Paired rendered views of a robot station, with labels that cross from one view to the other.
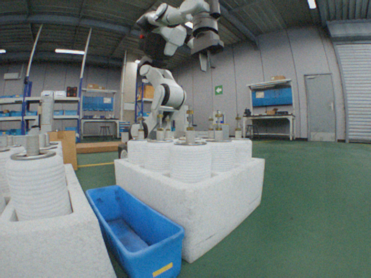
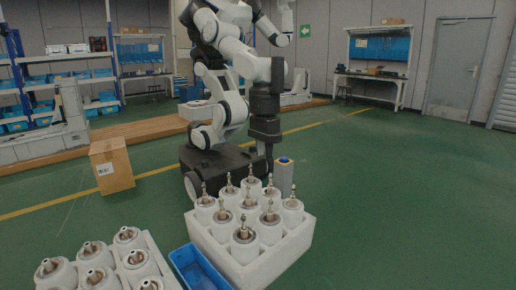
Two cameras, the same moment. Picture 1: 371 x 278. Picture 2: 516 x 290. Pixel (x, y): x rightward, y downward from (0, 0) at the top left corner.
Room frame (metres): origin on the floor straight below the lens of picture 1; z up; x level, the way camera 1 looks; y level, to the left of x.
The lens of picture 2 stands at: (-0.10, -0.06, 0.73)
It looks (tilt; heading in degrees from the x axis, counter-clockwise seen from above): 21 degrees down; 1
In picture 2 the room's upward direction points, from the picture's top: straight up
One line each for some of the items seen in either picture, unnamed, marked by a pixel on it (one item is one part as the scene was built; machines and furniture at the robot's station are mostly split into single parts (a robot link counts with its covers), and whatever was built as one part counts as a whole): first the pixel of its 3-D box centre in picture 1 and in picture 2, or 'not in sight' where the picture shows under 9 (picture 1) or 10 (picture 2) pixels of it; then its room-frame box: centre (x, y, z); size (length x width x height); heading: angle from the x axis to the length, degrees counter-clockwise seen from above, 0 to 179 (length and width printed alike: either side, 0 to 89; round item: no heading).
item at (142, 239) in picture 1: (124, 229); (202, 283); (0.29, 0.14, 0.06); 0.30 x 0.11 x 0.12; 45
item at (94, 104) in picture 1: (99, 113); (144, 68); (5.21, 3.18, 0.94); 1.40 x 0.70 x 1.88; 132
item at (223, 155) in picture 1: (217, 172); (269, 236); (0.44, -0.09, 0.16); 0.10 x 0.10 x 0.18
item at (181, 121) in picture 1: (201, 123); (279, 84); (3.85, -0.40, 0.45); 1.51 x 0.57 x 0.74; 132
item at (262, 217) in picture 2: (218, 141); (269, 218); (0.44, -0.09, 0.25); 0.08 x 0.08 x 0.01
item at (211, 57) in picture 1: (212, 58); (269, 149); (0.45, -0.09, 0.51); 0.03 x 0.02 x 0.06; 132
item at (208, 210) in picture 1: (189, 186); (249, 233); (0.52, -0.01, 0.09); 0.39 x 0.39 x 0.18; 44
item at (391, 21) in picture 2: (278, 79); (393, 23); (4.32, -2.99, 1.96); 0.46 x 0.28 x 0.16; 38
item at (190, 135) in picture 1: (190, 138); (244, 232); (0.36, -0.01, 0.26); 0.02 x 0.02 x 0.03
